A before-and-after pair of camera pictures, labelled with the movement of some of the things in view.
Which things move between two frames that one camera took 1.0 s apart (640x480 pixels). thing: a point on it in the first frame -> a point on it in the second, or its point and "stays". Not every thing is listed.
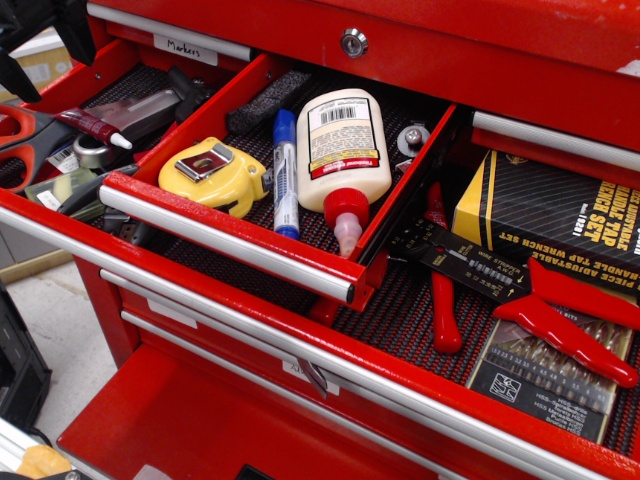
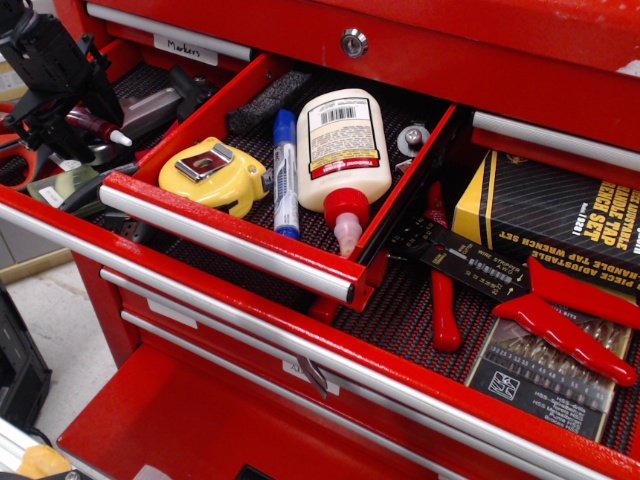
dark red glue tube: [92, 125] stays
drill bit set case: [523, 370] stays
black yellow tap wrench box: [585, 224] stays
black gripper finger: [14, 79] -> [42, 127]
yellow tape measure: [211, 173] stays
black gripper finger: [71, 20] -> [95, 93]
